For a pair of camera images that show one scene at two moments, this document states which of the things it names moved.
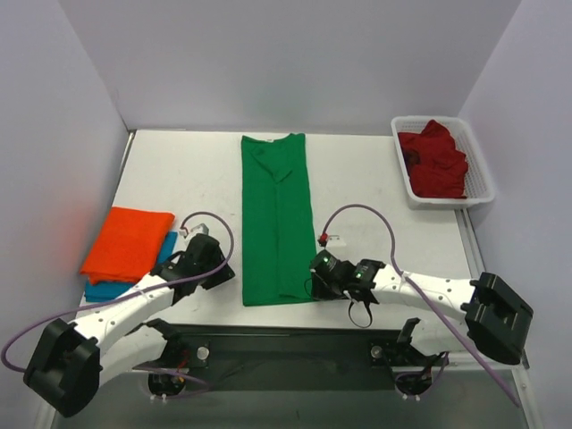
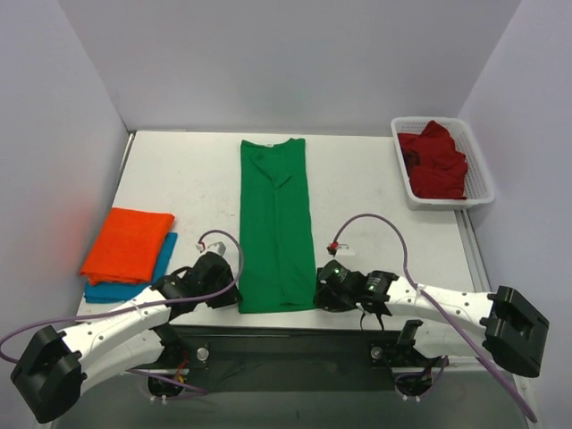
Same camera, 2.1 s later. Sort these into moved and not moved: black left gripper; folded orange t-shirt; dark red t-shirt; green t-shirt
Moved: black left gripper
Not moved: green t-shirt; folded orange t-shirt; dark red t-shirt
